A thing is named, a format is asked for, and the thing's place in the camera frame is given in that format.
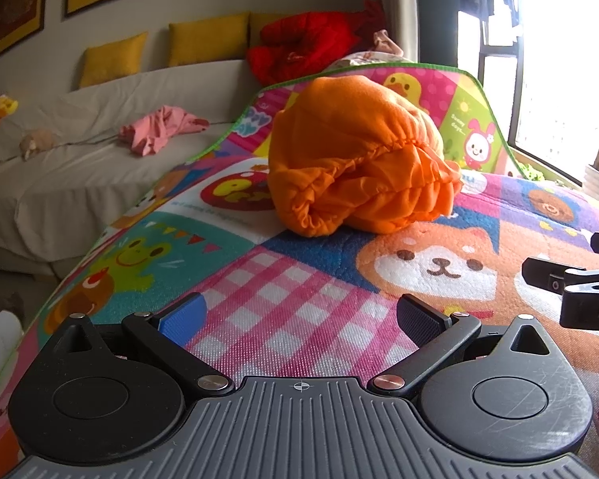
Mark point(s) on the white covered sofa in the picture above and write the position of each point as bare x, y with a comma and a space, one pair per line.
80, 179

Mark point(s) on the colourful printed play mat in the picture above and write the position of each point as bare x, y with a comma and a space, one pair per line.
289, 284

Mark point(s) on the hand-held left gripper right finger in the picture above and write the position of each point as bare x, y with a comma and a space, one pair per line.
419, 322

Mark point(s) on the beige plush toy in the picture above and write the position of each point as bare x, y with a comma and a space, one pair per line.
36, 143

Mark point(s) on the pink garment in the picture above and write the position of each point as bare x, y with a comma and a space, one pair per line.
154, 129

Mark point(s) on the black window frame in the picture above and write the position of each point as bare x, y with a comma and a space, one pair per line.
499, 50

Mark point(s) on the orange pumpkin costume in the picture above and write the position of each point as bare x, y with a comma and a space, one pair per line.
359, 159

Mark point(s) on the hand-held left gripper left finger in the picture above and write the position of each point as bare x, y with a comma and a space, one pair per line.
182, 318

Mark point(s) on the yellow cushion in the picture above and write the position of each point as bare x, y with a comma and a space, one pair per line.
267, 27
207, 40
112, 60

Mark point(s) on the red garment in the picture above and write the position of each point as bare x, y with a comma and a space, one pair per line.
309, 40

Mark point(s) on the small green plant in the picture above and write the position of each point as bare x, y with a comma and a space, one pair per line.
533, 172

